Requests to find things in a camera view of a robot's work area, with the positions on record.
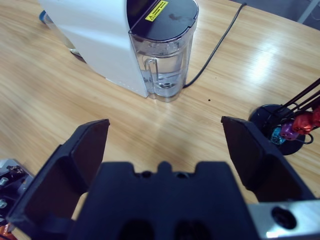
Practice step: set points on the yellow warning sticker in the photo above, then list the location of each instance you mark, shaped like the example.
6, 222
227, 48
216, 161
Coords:
156, 11

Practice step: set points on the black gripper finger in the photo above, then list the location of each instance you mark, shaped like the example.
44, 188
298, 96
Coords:
262, 170
62, 175

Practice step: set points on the white capsule coffee machine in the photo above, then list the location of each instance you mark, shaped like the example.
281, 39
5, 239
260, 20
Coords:
100, 37

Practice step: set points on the red coffee capsule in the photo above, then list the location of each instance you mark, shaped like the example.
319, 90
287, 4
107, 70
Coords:
316, 115
302, 123

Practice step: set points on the clear water tank dark lid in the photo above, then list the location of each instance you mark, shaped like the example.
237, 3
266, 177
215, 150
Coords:
165, 62

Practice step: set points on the teal coffee capsule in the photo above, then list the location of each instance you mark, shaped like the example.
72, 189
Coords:
277, 136

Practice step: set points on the purple coffee capsule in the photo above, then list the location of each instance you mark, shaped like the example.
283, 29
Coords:
288, 131

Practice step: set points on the black capsule stand with rods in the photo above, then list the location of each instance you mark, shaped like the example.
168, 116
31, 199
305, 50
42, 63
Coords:
265, 115

